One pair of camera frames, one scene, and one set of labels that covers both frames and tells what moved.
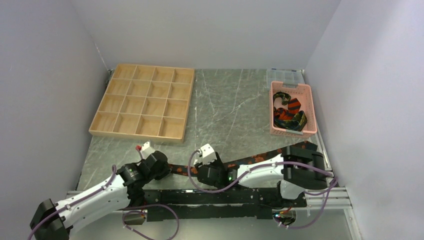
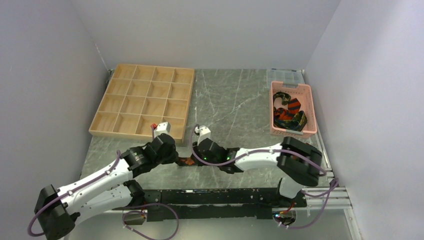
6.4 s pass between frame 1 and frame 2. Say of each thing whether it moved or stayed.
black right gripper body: moved
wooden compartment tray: stayed
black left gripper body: moved
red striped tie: stayed
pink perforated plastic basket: stayed
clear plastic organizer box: stayed
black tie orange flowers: moved
